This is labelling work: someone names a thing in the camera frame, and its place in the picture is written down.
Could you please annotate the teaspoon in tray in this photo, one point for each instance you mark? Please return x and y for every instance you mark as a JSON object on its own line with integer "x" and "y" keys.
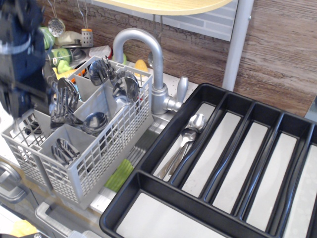
{"x": 197, "y": 122}
{"x": 188, "y": 136}

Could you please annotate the silver kitchen faucet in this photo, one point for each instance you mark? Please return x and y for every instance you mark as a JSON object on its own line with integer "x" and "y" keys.
{"x": 161, "y": 100}

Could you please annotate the teaspoon in tray upper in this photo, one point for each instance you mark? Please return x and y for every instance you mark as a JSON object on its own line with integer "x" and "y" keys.
{"x": 197, "y": 122}

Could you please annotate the yellow toy lemon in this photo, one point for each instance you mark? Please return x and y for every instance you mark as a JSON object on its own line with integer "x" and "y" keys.
{"x": 140, "y": 66}

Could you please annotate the large spoon back compartment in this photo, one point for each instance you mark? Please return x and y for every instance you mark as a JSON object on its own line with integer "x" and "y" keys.
{"x": 125, "y": 91}

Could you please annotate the light wooden shelf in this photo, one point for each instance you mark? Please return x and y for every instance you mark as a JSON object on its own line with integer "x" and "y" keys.
{"x": 167, "y": 7}

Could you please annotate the hanging perforated skimmer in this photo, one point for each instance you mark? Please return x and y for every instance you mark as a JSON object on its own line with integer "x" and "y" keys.
{"x": 55, "y": 25}

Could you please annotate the grey metal post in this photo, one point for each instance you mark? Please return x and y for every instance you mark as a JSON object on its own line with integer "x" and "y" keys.
{"x": 240, "y": 28}

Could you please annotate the spoons back left compartment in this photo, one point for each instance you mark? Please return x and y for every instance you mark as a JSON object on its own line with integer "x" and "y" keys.
{"x": 101, "y": 71}

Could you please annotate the teaspoon in tray lower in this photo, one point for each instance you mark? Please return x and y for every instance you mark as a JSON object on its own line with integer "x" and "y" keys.
{"x": 188, "y": 136}

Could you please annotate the green toy cabbage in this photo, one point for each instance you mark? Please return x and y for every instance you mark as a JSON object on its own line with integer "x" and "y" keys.
{"x": 49, "y": 39}

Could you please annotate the green labelled tin can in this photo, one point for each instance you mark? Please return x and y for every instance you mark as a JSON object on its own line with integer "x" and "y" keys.
{"x": 56, "y": 55}

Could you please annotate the black cutlery tray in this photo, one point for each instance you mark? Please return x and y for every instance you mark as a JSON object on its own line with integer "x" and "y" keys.
{"x": 251, "y": 173}

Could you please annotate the grey plastic cutlery basket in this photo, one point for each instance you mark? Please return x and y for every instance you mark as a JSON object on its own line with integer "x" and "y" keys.
{"x": 79, "y": 182}

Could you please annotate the large spoon compartment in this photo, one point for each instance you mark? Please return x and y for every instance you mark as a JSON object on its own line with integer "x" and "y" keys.
{"x": 93, "y": 124}
{"x": 125, "y": 91}

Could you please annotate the large spoon middle compartment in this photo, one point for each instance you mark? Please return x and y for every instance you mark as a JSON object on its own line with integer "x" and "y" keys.
{"x": 93, "y": 124}

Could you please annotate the green cloth sponge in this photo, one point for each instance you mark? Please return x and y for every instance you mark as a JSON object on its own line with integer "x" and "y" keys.
{"x": 121, "y": 174}

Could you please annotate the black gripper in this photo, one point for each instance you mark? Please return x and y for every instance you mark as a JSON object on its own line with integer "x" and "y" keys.
{"x": 22, "y": 84}

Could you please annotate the bundle of forks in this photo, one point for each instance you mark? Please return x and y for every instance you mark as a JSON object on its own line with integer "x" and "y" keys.
{"x": 65, "y": 104}

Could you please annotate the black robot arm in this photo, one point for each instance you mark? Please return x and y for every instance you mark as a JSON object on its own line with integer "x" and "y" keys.
{"x": 19, "y": 19}

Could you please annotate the small steel spoon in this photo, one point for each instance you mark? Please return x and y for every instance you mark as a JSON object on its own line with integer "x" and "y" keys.
{"x": 15, "y": 128}

